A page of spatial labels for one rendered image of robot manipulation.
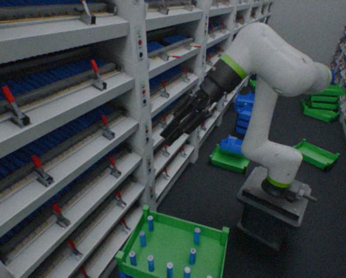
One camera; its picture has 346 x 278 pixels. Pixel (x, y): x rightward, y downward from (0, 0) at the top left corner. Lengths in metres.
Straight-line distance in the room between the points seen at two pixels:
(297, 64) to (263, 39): 0.11
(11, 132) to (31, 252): 0.38
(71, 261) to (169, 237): 0.38
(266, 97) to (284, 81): 0.49
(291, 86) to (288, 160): 0.61
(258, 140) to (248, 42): 0.65
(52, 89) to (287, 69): 0.62
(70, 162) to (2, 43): 0.37
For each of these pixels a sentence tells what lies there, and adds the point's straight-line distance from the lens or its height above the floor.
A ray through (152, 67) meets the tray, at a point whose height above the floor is 0.93.
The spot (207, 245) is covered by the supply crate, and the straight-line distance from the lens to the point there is 0.84.
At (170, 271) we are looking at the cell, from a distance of 0.73.
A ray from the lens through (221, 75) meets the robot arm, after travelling 0.64.
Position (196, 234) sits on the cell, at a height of 0.54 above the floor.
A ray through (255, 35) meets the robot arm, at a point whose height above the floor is 1.10.
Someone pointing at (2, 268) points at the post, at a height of 0.62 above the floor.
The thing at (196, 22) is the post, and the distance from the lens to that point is 1.49.
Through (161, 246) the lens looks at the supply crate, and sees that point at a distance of 0.83.
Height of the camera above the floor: 1.19
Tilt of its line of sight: 33 degrees down
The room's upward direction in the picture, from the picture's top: straight up
